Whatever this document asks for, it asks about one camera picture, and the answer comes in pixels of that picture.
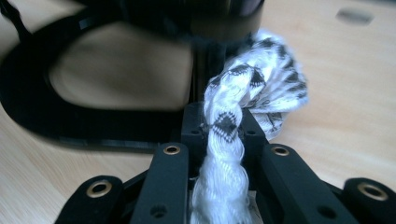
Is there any white black striped cloth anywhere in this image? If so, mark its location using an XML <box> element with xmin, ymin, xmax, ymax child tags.
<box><xmin>189</xmin><ymin>28</ymin><xmax>310</xmax><ymax>224</ymax></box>

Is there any black wavy tiered tray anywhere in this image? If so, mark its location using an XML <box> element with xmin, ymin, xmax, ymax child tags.
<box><xmin>0</xmin><ymin>0</ymin><xmax>266</xmax><ymax>154</ymax></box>

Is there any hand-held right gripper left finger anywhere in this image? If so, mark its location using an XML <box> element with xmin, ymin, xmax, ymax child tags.
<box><xmin>179</xmin><ymin>102</ymin><xmax>209</xmax><ymax>190</ymax></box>

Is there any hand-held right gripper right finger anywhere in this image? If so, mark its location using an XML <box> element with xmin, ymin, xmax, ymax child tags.
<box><xmin>237</xmin><ymin>106</ymin><xmax>269</xmax><ymax>190</ymax></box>

